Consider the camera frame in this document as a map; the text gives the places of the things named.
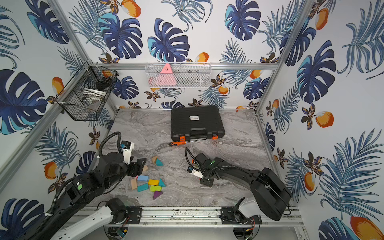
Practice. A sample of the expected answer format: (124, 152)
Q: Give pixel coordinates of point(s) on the teal rectangular block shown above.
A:
(143, 187)

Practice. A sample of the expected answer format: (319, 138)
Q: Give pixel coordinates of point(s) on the lime green lower block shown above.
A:
(154, 188)

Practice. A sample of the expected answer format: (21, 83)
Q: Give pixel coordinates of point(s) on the pink triangle card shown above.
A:
(166, 77)

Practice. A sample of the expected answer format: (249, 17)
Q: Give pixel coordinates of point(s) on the black wire basket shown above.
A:
(85, 96)

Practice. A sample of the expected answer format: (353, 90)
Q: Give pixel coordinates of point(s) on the natural wood triangle block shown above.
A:
(154, 160)

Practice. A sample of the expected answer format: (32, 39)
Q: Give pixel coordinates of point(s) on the natural wood rectangular block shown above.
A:
(145, 169)

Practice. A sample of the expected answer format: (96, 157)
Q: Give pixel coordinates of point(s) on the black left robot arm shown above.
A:
(81, 191)

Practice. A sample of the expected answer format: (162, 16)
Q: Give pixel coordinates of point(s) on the teal small triangle block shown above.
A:
(161, 183)

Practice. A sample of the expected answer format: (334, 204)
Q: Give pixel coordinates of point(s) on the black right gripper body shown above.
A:
(206, 181)

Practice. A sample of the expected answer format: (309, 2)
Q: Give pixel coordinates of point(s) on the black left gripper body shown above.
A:
(137, 167)

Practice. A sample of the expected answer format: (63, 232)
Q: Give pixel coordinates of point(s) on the purple triangle block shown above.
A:
(157, 194)

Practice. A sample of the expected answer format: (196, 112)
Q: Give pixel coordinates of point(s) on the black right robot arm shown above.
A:
(270, 196)

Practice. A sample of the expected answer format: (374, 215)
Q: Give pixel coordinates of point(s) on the natural wood slanted block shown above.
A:
(134, 184)

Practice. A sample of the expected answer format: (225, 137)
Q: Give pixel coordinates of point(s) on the orange handled screwdriver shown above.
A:
(175, 144)

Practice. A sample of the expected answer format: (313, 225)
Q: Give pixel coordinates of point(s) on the light blue rectangular block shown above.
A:
(143, 178)

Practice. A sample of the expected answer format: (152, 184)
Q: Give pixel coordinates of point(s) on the black corner bracket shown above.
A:
(111, 122)

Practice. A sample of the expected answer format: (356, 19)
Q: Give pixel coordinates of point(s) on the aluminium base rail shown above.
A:
(204, 217)

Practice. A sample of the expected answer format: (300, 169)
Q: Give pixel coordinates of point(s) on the black plastic tool case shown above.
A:
(195, 123)

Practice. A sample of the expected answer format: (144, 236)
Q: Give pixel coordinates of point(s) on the yellow square block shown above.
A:
(153, 182)

